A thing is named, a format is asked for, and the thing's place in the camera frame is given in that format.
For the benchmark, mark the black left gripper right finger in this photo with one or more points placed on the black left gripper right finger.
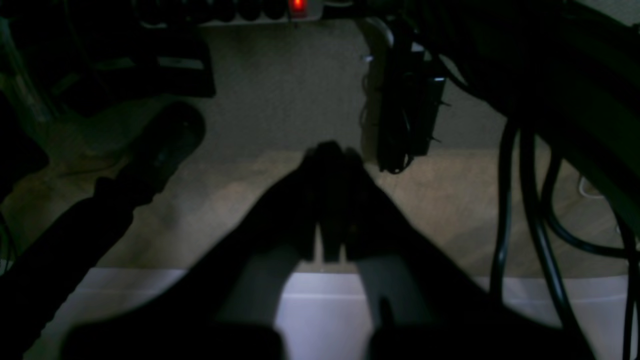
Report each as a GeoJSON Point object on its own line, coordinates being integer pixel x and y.
{"type": "Point", "coordinates": [425, 307]}

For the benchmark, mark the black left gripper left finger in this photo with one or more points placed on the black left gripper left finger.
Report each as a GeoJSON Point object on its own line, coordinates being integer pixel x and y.
{"type": "Point", "coordinates": [224, 307]}

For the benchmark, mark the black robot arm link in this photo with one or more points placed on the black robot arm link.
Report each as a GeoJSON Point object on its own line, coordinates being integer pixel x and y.
{"type": "Point", "coordinates": [43, 277]}

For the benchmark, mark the black power adapter brick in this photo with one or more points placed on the black power adapter brick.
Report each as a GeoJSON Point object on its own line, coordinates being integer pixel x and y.
{"type": "Point", "coordinates": [411, 89]}

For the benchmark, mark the white power strip red switch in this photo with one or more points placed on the white power strip red switch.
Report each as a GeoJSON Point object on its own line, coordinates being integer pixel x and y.
{"type": "Point", "coordinates": [218, 13]}

